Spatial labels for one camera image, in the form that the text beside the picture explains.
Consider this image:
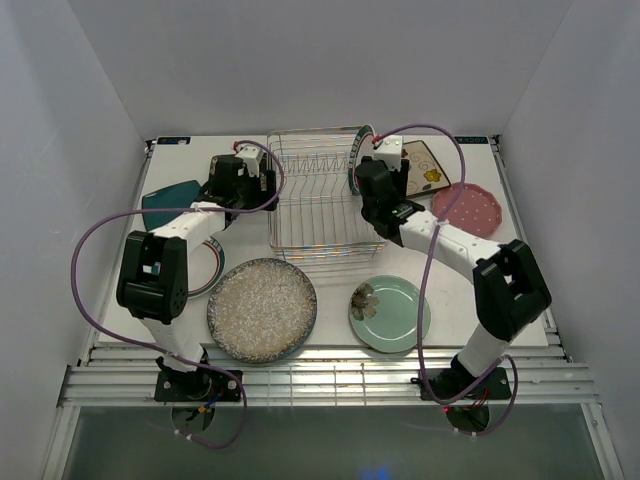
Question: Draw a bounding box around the cream flower square plate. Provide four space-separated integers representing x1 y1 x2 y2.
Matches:
402 140 451 198

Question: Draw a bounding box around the white plate green rim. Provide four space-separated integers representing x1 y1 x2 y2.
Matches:
187 237 226 299
347 124 375 195

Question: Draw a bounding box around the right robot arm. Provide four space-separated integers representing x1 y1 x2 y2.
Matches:
355 157 551 405

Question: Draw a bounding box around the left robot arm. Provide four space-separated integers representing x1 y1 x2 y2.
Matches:
116 144 277 400

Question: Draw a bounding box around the teal square plate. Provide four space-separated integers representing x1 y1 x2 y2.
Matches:
141 180 201 231

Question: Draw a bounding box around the left blue table label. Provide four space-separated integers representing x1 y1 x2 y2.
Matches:
157 136 191 145

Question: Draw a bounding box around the blue table label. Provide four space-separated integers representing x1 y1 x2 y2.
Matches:
157 136 191 145
455 136 489 145

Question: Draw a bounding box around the pink polka dot plate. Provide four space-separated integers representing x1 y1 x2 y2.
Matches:
446 183 502 238

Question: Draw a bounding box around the right blue table label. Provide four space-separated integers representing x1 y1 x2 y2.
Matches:
455 136 489 145

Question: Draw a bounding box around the mint green flower plate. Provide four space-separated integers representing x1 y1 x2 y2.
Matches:
348 275 419 353

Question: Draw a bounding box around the large speckled round plate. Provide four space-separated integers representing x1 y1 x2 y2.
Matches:
207 258 318 364

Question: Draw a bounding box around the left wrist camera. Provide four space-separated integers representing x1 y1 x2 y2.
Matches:
236 144 265 178

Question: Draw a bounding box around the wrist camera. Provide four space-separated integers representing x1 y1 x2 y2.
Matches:
236 144 265 178
373 135 403 171

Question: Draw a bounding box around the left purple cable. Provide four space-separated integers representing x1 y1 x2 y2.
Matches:
72 139 286 450

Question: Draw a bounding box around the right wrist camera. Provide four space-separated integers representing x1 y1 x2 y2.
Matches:
373 135 403 171

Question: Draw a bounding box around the wire dish rack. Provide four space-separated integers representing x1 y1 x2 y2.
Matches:
267 126 386 264

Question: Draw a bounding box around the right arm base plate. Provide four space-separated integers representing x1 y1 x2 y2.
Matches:
410 367 512 401

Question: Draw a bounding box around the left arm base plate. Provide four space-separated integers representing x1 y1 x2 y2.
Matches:
153 369 243 403

